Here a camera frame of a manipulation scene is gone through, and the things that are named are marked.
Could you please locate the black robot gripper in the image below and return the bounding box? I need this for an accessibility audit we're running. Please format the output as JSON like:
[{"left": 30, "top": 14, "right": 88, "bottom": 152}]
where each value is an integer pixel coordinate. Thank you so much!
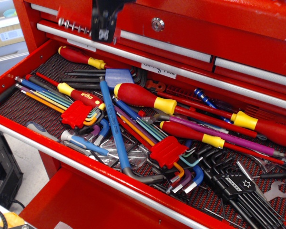
[{"left": 91, "top": 0, "right": 133, "bottom": 43}]

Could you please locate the red bit holder with bits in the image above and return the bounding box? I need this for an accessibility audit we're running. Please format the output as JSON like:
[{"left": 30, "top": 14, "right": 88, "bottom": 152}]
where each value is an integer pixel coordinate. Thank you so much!
[{"left": 58, "top": 18, "right": 116, "bottom": 42}]

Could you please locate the red yellow screwdriver back left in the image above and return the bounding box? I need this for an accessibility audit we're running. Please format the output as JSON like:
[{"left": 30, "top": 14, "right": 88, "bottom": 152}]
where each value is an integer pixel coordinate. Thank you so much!
[{"left": 58, "top": 46, "right": 108, "bottom": 70}]

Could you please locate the chest key lock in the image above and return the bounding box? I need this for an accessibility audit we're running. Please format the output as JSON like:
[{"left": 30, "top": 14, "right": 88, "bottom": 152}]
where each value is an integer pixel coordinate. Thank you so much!
[{"left": 151, "top": 17, "right": 165, "bottom": 32}]

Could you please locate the white cutting tools label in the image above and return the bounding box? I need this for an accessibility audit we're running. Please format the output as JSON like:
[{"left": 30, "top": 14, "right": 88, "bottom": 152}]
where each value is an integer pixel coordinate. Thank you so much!
[{"left": 141, "top": 63, "right": 177, "bottom": 79}]

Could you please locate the large red yellow screwdriver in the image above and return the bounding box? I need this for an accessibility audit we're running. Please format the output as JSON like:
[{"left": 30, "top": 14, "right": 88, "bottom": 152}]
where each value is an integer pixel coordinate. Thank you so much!
[{"left": 113, "top": 83, "right": 257, "bottom": 138}]

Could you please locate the red yellow wiha screwdriver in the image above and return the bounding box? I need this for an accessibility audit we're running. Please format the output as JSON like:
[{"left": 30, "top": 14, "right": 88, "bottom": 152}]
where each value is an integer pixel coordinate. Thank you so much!
[{"left": 36, "top": 73, "right": 105, "bottom": 110}]

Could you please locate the left red hex key set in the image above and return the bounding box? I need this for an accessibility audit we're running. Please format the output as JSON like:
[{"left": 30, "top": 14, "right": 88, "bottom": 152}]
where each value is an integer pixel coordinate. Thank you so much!
[{"left": 15, "top": 77, "right": 105, "bottom": 132}]

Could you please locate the red hex key set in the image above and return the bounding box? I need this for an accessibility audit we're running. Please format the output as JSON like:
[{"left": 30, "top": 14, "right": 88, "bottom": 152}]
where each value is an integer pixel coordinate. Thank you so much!
[
  {"left": 112, "top": 96, "right": 204, "bottom": 194},
  {"left": 15, "top": 77, "right": 105, "bottom": 132}
]

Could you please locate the blue white precision screwdriver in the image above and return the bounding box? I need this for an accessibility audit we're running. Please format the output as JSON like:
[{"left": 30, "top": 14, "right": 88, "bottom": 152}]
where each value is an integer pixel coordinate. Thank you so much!
[{"left": 61, "top": 130, "right": 119, "bottom": 159}]

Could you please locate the blue metallic pen tool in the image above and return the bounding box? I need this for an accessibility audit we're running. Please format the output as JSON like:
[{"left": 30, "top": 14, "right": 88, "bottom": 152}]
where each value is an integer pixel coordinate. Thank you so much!
[{"left": 194, "top": 88, "right": 233, "bottom": 124}]

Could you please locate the red tool chest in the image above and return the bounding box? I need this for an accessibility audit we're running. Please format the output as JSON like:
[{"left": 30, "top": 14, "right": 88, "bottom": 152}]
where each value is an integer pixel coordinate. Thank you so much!
[{"left": 0, "top": 0, "right": 286, "bottom": 229}]

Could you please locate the red yellow screwdriver front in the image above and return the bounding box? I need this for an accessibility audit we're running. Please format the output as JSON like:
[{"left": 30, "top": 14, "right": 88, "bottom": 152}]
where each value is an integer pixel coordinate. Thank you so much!
[{"left": 160, "top": 121, "right": 286, "bottom": 166}]

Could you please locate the large blue hex key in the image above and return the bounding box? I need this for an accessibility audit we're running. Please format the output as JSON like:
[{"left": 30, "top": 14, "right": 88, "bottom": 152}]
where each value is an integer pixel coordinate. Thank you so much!
[{"left": 100, "top": 77, "right": 164, "bottom": 184}]

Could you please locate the right red hex key set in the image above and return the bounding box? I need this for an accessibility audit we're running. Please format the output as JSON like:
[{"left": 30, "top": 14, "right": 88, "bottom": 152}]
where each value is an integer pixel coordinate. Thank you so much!
[{"left": 112, "top": 96, "right": 204, "bottom": 194}]

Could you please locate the black red mesh drawer liner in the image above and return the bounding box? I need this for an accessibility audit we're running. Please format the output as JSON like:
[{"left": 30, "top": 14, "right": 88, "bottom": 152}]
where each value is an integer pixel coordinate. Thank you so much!
[{"left": 0, "top": 51, "right": 286, "bottom": 229}]

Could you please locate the purple long hex key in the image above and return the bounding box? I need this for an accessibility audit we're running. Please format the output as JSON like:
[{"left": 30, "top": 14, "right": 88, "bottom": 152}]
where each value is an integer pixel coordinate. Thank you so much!
[{"left": 148, "top": 114, "right": 285, "bottom": 158}]

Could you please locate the black electronics box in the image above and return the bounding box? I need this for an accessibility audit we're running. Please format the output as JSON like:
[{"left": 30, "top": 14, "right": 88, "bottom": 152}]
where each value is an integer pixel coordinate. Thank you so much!
[{"left": 0, "top": 131, "right": 23, "bottom": 208}]

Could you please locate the black Tekton torx key set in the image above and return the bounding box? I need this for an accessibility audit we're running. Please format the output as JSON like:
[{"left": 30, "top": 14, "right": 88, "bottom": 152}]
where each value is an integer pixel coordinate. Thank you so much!
[{"left": 194, "top": 146, "right": 286, "bottom": 229}]

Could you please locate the red yellow screwdriver right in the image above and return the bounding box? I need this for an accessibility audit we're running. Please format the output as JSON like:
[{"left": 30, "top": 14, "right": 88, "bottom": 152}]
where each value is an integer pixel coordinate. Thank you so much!
[{"left": 157, "top": 90, "right": 286, "bottom": 148}]

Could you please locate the yellow object bottom left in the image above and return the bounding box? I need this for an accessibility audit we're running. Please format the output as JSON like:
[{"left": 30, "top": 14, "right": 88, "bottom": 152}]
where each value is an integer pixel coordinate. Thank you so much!
[{"left": 3, "top": 212, "right": 25, "bottom": 229}]

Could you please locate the small silver wrench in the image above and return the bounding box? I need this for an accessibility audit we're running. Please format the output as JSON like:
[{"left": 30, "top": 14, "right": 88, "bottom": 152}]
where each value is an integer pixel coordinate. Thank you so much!
[{"left": 264, "top": 181, "right": 286, "bottom": 201}]

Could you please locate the grey blue handle tool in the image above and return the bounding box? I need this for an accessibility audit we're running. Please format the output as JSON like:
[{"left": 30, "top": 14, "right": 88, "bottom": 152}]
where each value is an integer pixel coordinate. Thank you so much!
[{"left": 25, "top": 121, "right": 59, "bottom": 142}]

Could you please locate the black red handle tool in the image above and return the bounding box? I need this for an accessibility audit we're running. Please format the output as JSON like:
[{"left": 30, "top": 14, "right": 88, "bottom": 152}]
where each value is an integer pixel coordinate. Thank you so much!
[{"left": 0, "top": 84, "right": 17, "bottom": 105}]

